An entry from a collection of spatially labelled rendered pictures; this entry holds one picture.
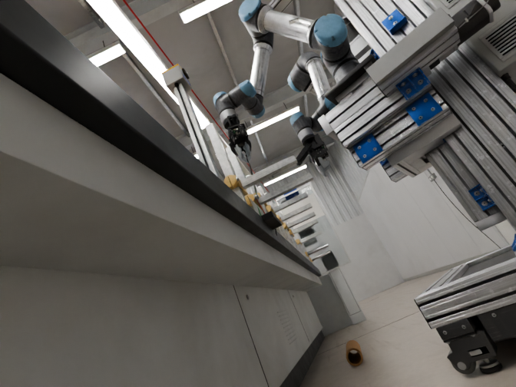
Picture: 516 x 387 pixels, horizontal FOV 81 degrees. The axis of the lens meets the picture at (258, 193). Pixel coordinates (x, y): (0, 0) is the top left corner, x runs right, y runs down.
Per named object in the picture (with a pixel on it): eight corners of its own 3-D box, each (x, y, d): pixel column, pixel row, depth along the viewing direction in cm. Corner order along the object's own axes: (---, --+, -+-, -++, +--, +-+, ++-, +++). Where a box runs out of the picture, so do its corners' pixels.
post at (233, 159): (268, 229, 137) (233, 147, 156) (266, 228, 134) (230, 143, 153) (261, 233, 137) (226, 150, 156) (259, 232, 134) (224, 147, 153)
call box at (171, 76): (193, 90, 110) (187, 76, 113) (183, 77, 103) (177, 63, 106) (176, 100, 110) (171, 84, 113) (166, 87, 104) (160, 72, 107)
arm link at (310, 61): (322, 44, 169) (347, 105, 143) (312, 61, 177) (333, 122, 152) (305, 38, 164) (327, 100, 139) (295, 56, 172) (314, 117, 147)
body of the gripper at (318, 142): (329, 150, 139) (317, 130, 144) (312, 159, 140) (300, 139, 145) (329, 157, 146) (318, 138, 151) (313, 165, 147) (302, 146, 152)
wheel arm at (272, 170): (299, 164, 120) (294, 156, 122) (297, 161, 117) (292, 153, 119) (203, 212, 125) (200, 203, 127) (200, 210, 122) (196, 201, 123)
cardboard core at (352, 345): (355, 338, 178) (358, 345, 151) (362, 352, 175) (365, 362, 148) (343, 342, 179) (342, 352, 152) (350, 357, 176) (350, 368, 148)
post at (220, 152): (254, 221, 113) (214, 125, 132) (252, 219, 110) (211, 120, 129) (246, 225, 114) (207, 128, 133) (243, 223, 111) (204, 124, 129)
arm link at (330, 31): (356, 41, 124) (258, 14, 150) (351, 14, 111) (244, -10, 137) (340, 66, 125) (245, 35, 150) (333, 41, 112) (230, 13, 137)
